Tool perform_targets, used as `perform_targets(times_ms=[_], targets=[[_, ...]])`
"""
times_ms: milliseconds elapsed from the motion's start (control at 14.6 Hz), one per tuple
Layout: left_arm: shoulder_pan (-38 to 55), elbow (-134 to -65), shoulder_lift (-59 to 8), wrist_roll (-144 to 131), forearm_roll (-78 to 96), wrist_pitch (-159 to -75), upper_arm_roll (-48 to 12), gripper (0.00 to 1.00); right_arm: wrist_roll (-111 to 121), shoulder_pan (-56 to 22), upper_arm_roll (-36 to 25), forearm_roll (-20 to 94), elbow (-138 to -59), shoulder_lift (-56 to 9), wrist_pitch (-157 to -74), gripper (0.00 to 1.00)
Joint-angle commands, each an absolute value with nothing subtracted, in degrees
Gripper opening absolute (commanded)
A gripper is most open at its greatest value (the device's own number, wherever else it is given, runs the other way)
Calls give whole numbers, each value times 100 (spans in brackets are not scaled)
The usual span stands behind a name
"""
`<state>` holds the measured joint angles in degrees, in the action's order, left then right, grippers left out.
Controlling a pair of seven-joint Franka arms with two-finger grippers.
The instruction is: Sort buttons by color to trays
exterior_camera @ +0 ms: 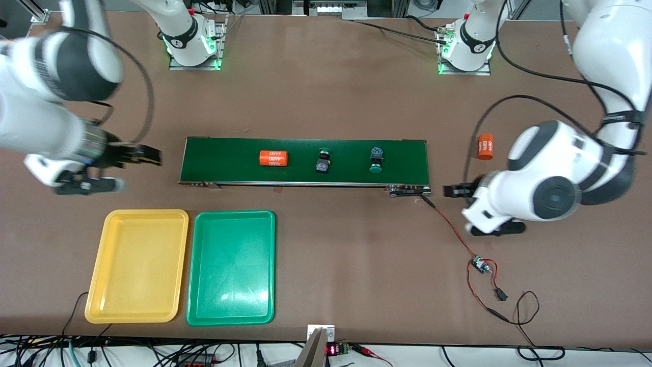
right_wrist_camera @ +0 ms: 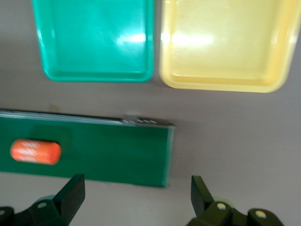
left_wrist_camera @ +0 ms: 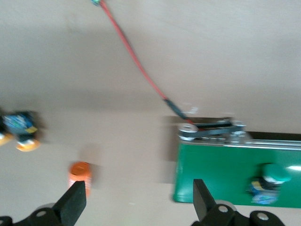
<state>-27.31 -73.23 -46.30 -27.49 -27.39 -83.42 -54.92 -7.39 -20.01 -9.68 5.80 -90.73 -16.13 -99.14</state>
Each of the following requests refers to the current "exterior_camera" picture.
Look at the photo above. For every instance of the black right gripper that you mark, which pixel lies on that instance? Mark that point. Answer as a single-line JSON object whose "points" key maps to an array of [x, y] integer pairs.
{"points": [[118, 155]]}

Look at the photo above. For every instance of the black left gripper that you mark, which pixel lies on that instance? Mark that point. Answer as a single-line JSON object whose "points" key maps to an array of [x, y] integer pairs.
{"points": [[469, 191]]}

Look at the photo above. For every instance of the orange cylinder with white print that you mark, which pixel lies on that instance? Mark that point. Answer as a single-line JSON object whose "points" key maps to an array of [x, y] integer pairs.
{"points": [[486, 147], [274, 158]]}

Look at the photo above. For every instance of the green push button switch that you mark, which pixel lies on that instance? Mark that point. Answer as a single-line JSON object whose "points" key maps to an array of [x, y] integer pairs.
{"points": [[376, 160], [323, 162]]}

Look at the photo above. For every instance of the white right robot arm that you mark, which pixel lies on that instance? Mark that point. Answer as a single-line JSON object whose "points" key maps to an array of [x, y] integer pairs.
{"points": [[30, 117]]}

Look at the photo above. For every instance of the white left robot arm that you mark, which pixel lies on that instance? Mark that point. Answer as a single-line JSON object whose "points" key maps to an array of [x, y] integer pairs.
{"points": [[550, 168]]}

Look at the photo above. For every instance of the black barrel power plug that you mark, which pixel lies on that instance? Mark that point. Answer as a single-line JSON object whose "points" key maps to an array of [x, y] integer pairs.
{"points": [[428, 201]]}

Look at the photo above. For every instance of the small motor controller board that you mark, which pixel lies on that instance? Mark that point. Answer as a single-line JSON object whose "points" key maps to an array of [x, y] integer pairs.
{"points": [[480, 265]]}

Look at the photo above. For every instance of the green belt conveyor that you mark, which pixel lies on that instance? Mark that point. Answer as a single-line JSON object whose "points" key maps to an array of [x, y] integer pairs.
{"points": [[229, 163]]}

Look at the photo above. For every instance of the yellow plastic tray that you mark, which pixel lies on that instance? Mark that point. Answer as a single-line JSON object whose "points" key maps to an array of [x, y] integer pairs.
{"points": [[135, 265]]}

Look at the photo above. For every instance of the small black connector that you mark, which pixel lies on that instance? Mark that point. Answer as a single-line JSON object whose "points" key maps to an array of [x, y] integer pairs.
{"points": [[500, 294]]}

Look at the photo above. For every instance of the green plastic tray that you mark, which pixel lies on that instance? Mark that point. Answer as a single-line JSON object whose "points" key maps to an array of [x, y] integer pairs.
{"points": [[232, 270]]}

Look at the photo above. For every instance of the red alligator clip lead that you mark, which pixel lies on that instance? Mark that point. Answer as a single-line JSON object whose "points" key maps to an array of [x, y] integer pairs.
{"points": [[369, 351]]}

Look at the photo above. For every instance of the red LED display module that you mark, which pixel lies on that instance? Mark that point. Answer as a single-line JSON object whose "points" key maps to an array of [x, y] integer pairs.
{"points": [[333, 350]]}

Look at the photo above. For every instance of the red and black power strip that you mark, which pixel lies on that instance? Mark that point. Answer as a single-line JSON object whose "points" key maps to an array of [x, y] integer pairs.
{"points": [[196, 360]]}

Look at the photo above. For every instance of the background metal equipment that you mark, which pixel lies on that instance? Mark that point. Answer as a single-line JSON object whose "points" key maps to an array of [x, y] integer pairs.
{"points": [[331, 7]]}

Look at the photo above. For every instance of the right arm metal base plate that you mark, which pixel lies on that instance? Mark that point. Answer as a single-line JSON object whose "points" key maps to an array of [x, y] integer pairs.
{"points": [[175, 66]]}

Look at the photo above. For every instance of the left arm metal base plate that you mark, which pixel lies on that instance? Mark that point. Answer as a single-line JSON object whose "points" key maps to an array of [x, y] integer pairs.
{"points": [[484, 73]]}

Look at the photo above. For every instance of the aluminium frame post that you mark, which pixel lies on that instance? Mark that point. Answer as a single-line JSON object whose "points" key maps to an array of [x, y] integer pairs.
{"points": [[39, 15]]}

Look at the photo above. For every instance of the aluminium camera stand bracket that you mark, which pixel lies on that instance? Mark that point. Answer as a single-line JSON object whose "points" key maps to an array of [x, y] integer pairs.
{"points": [[316, 346]]}

